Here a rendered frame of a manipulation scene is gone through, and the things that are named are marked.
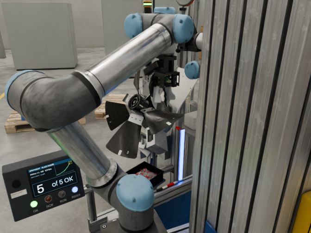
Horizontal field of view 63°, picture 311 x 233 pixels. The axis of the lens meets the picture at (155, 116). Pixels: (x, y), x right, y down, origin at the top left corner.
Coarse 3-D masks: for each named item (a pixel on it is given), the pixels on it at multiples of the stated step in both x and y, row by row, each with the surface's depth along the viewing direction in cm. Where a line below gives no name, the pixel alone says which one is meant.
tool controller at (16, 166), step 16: (32, 160) 97; (48, 160) 95; (64, 160) 97; (16, 176) 89; (32, 176) 92; (48, 176) 95; (64, 176) 98; (80, 176) 101; (16, 192) 90; (32, 192) 92; (48, 192) 95; (80, 192) 102; (16, 208) 90; (32, 208) 93; (48, 208) 96
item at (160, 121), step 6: (144, 114) 155; (150, 114) 154; (156, 114) 153; (162, 114) 153; (168, 114) 151; (174, 114) 150; (180, 114) 148; (150, 120) 148; (156, 120) 147; (162, 120) 146; (168, 120) 145; (174, 120) 143; (150, 126) 144; (156, 126) 143; (162, 126) 141; (150, 132) 141; (156, 132) 139
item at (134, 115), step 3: (132, 114) 167; (135, 114) 167; (129, 117) 166; (135, 117) 167; (138, 117) 167; (141, 117) 167; (129, 120) 166; (132, 120) 166; (135, 120) 166; (138, 120) 166; (141, 120) 167; (138, 123) 166; (141, 123) 166
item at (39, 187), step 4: (44, 180) 94; (32, 184) 92; (36, 184) 93; (40, 184) 94; (44, 184) 94; (32, 188) 92; (36, 188) 93; (40, 188) 94; (44, 188) 94; (36, 192) 93; (40, 192) 94; (44, 192) 95
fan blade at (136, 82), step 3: (138, 72) 181; (135, 75) 192; (138, 75) 179; (138, 78) 177; (135, 81) 191; (138, 81) 175; (135, 84) 192; (138, 84) 174; (138, 87) 173; (138, 90) 175
